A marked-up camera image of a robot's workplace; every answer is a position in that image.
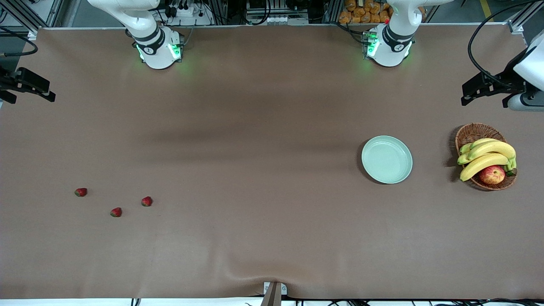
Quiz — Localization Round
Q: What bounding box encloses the pale green round plate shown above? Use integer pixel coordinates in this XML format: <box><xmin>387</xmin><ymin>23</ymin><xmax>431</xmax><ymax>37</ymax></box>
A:
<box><xmin>361</xmin><ymin>136</ymin><xmax>413</xmax><ymax>184</ymax></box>

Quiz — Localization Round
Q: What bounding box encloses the brown wicker basket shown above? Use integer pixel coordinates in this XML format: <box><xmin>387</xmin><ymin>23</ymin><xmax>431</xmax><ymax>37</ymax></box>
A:
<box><xmin>455</xmin><ymin>123</ymin><xmax>518</xmax><ymax>191</ymax></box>

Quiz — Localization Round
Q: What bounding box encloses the short greenish banana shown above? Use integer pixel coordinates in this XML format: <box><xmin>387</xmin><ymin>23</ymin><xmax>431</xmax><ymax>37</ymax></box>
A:
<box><xmin>459</xmin><ymin>138</ymin><xmax>500</xmax><ymax>156</ymax></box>

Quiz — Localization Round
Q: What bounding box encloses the long yellow banana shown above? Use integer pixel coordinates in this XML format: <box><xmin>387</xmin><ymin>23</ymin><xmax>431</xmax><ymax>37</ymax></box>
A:
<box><xmin>460</xmin><ymin>153</ymin><xmax>510</xmax><ymax>182</ymax></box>
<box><xmin>458</xmin><ymin>141</ymin><xmax>517</xmax><ymax>170</ymax></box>

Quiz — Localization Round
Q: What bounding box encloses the red yellow apple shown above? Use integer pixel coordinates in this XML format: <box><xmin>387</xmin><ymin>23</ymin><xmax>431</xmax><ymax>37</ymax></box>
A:
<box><xmin>479</xmin><ymin>165</ymin><xmax>506</xmax><ymax>185</ymax></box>

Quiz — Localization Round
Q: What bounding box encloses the pile of orange buns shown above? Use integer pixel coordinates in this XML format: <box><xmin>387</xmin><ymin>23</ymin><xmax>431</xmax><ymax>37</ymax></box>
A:
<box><xmin>339</xmin><ymin>0</ymin><xmax>426</xmax><ymax>24</ymax></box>

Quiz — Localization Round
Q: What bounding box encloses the white power strip with plugs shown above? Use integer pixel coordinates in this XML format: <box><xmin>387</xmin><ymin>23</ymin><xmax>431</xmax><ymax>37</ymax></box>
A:
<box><xmin>164</xmin><ymin>0</ymin><xmax>213</xmax><ymax>26</ymax></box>

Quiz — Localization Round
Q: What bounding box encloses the white socket strip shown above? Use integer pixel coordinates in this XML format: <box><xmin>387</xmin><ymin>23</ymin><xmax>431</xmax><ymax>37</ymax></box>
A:
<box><xmin>246</xmin><ymin>15</ymin><xmax>309</xmax><ymax>25</ymax></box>

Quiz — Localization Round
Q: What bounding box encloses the brown table cover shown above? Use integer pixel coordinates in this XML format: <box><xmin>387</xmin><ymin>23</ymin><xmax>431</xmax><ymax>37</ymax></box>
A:
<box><xmin>0</xmin><ymin>23</ymin><xmax>544</xmax><ymax>300</ymax></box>

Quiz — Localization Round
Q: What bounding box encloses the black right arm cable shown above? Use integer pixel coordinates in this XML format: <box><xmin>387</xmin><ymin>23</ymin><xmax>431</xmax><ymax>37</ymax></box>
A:
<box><xmin>0</xmin><ymin>26</ymin><xmax>39</xmax><ymax>58</ymax></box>

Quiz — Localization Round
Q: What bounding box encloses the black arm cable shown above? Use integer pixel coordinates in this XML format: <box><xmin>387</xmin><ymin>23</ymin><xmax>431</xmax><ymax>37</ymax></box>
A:
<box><xmin>467</xmin><ymin>0</ymin><xmax>544</xmax><ymax>88</ymax></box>
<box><xmin>0</xmin><ymin>26</ymin><xmax>39</xmax><ymax>58</ymax></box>

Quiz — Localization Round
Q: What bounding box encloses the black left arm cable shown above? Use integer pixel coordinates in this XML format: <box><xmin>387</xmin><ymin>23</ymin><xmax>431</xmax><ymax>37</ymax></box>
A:
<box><xmin>467</xmin><ymin>0</ymin><xmax>544</xmax><ymax>88</ymax></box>

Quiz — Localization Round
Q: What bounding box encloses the aluminium frame profile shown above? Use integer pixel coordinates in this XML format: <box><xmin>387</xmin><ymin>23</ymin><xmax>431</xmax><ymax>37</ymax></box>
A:
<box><xmin>508</xmin><ymin>0</ymin><xmax>544</xmax><ymax>34</ymax></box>
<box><xmin>0</xmin><ymin>0</ymin><xmax>64</xmax><ymax>41</ymax></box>

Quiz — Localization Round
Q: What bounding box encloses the metal table edge bracket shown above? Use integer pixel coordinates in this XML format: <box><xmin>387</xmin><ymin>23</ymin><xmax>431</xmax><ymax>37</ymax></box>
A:
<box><xmin>260</xmin><ymin>282</ymin><xmax>288</xmax><ymax>306</ymax></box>

